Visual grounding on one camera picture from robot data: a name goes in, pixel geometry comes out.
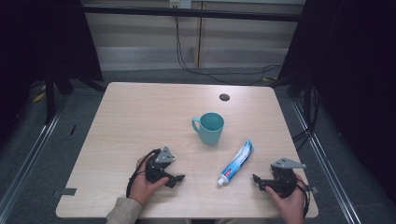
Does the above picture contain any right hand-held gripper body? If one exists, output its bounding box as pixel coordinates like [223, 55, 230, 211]
[263, 157, 307, 199]

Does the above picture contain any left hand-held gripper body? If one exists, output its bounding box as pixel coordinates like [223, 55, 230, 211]
[144, 146, 176, 185]

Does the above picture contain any person's left hand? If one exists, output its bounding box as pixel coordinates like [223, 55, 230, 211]
[128, 154, 171, 207]

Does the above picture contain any person's right hand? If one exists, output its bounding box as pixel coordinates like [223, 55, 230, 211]
[265, 173, 308, 224]

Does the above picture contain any blue white toothpaste tube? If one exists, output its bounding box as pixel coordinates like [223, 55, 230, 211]
[217, 137, 255, 188]

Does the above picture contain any teal cup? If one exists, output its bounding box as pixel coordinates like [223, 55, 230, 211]
[191, 112, 225, 147]

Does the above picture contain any black metal stand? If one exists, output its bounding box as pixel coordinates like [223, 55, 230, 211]
[270, 69, 316, 125]
[43, 63, 106, 125]

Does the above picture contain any black curtain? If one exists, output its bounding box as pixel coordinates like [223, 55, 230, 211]
[0, 0, 105, 138]
[278, 0, 396, 203]

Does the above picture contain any yellow scrap on floor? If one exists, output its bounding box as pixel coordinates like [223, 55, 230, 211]
[32, 84, 47, 104]

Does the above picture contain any black horizontal bar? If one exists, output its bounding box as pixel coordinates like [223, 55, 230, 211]
[82, 5, 304, 22]

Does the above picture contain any right hand-held gripper black cable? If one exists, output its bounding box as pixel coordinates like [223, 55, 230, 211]
[295, 178, 313, 219]

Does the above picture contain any hand-held gripper black cable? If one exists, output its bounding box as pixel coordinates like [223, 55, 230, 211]
[125, 148, 162, 199]
[295, 178, 313, 219]

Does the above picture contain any left hand-held gripper black cable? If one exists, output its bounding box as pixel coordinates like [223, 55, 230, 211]
[125, 148, 162, 199]

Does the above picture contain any aluminium floor rail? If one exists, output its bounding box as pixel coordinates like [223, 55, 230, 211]
[290, 97, 362, 224]
[0, 99, 68, 216]

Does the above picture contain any black cable bundle on floor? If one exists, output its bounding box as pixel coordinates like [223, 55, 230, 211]
[291, 87, 321, 152]

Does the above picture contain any black cable on wall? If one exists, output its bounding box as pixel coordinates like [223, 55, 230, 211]
[173, 7, 283, 87]

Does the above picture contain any white wall power outlet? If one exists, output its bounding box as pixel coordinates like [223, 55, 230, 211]
[169, 0, 192, 9]

